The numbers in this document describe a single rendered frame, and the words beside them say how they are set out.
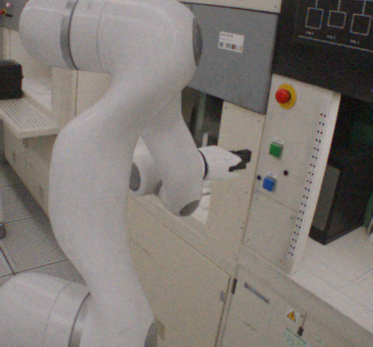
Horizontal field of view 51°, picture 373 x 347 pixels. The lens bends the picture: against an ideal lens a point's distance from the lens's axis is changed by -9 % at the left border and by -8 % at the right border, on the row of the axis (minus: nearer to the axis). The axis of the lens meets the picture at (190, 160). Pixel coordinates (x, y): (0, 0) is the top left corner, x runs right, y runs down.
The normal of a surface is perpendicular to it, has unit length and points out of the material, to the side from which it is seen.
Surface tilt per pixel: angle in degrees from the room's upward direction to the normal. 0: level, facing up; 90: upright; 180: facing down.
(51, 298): 14
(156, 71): 82
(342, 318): 90
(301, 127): 90
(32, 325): 58
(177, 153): 65
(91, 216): 76
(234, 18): 90
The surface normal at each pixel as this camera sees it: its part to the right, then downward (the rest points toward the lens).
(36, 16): -0.32, -0.01
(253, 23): -0.78, 0.14
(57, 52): -0.24, 0.74
